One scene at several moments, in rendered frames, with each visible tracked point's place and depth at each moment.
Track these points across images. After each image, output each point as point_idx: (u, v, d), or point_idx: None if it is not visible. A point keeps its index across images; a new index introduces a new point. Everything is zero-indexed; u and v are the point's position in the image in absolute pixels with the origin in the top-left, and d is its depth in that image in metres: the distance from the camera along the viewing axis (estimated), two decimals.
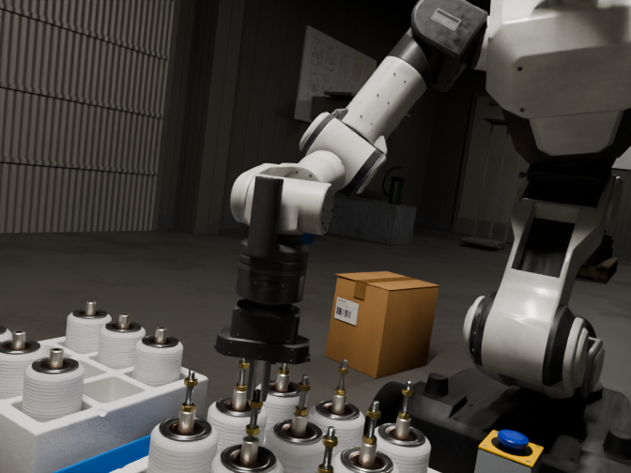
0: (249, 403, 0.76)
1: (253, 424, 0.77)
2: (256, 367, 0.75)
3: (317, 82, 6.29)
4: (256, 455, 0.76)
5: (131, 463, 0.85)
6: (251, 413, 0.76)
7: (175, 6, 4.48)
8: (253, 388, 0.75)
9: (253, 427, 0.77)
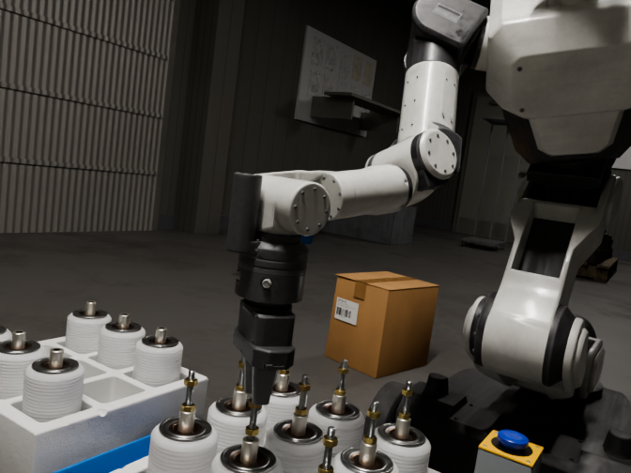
0: (256, 407, 0.75)
1: (249, 426, 0.76)
2: (267, 371, 0.74)
3: (317, 82, 6.29)
4: (256, 455, 0.76)
5: (131, 463, 0.85)
6: (255, 415, 0.76)
7: (175, 6, 4.48)
8: (269, 389, 0.75)
9: (245, 432, 0.76)
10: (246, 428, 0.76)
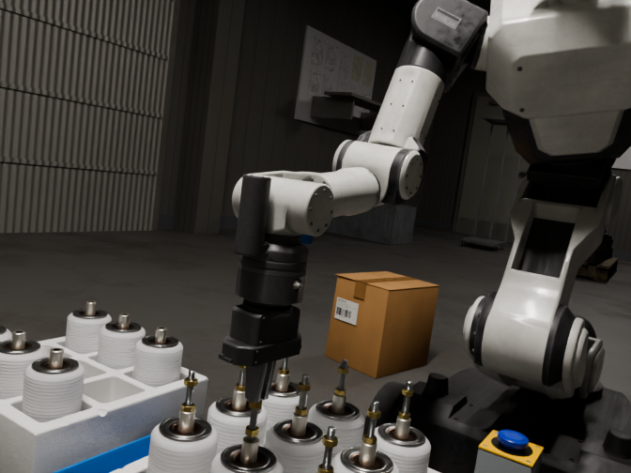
0: (249, 403, 0.76)
1: (253, 425, 0.77)
2: None
3: (317, 82, 6.29)
4: (256, 455, 0.76)
5: (131, 463, 0.85)
6: (251, 414, 0.76)
7: (175, 6, 4.48)
8: None
9: (254, 429, 0.77)
10: None
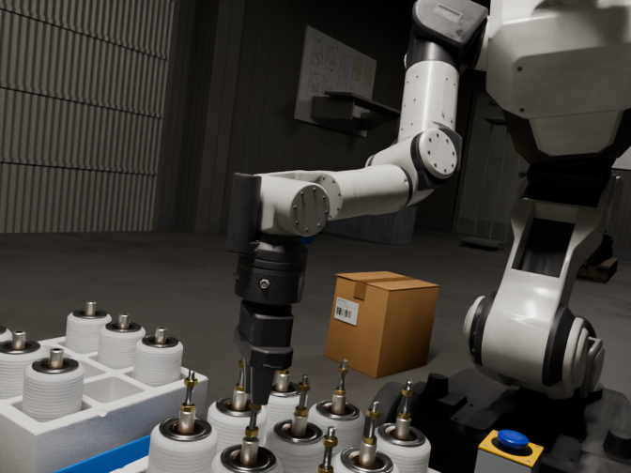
0: None
1: (253, 428, 0.76)
2: (266, 371, 0.74)
3: (317, 82, 6.29)
4: (256, 455, 0.76)
5: (131, 463, 0.85)
6: (255, 414, 0.77)
7: (175, 6, 4.48)
8: (268, 389, 0.75)
9: (255, 434, 0.76)
10: (256, 430, 0.76)
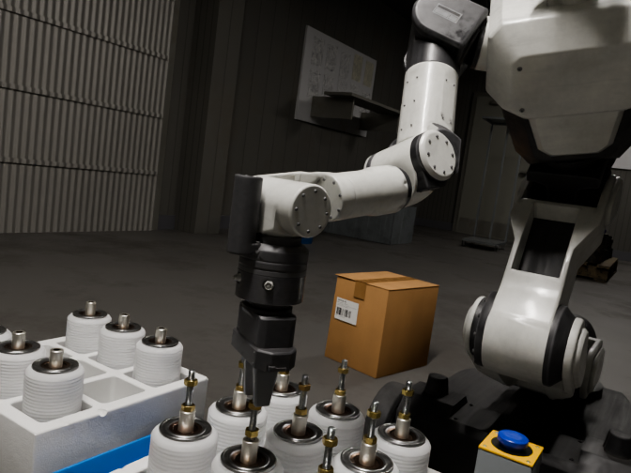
0: (249, 404, 0.76)
1: (253, 426, 0.77)
2: (268, 372, 0.74)
3: (317, 82, 6.29)
4: (256, 455, 0.76)
5: (131, 463, 0.85)
6: (250, 415, 0.76)
7: (175, 6, 4.48)
8: (269, 390, 0.75)
9: (254, 430, 0.77)
10: None
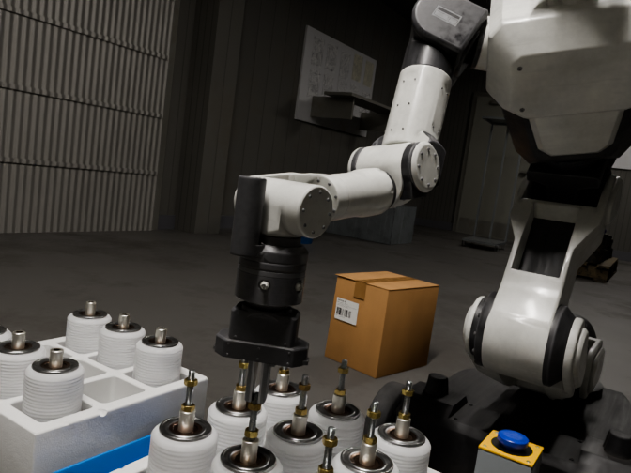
0: (260, 408, 0.76)
1: (250, 429, 0.76)
2: None
3: (317, 82, 6.29)
4: (256, 455, 0.76)
5: (131, 463, 0.85)
6: (256, 417, 0.76)
7: (175, 6, 4.48)
8: None
9: (248, 435, 0.76)
10: (249, 432, 0.76)
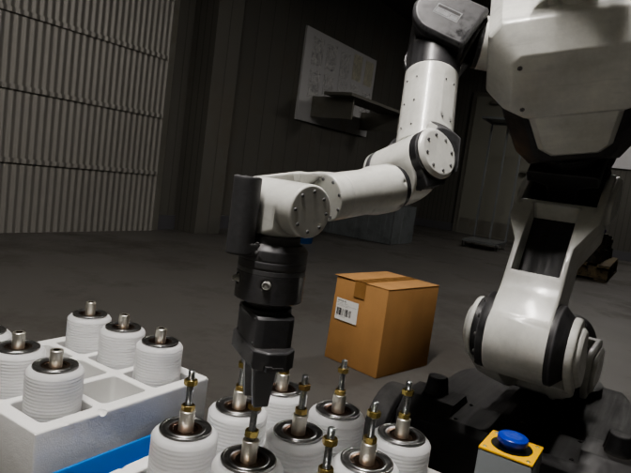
0: (254, 409, 0.75)
1: (249, 428, 0.76)
2: (266, 373, 0.74)
3: (317, 82, 6.29)
4: (256, 455, 0.76)
5: (131, 463, 0.85)
6: (254, 418, 0.76)
7: (175, 6, 4.48)
8: (268, 391, 0.75)
9: (245, 433, 0.76)
10: (245, 429, 0.76)
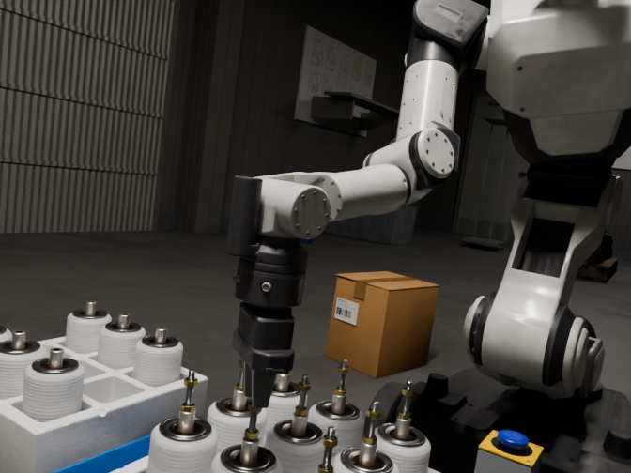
0: None
1: (253, 431, 0.76)
2: (266, 373, 0.74)
3: (317, 82, 6.29)
4: (256, 455, 0.76)
5: (131, 463, 0.85)
6: (255, 416, 0.77)
7: (175, 6, 4.48)
8: (269, 392, 0.75)
9: (253, 437, 0.76)
10: (255, 433, 0.76)
